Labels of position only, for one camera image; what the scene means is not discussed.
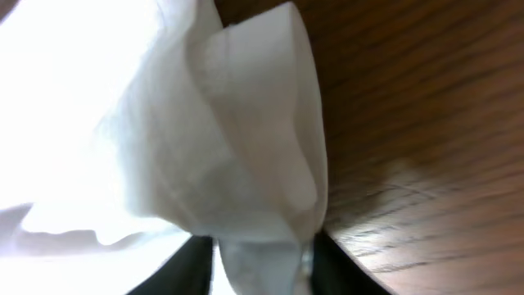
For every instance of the white t-shirt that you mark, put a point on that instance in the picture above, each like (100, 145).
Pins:
(129, 126)

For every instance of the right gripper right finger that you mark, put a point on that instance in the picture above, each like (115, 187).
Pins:
(335, 273)

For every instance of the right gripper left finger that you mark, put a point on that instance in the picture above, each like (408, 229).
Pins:
(188, 272)

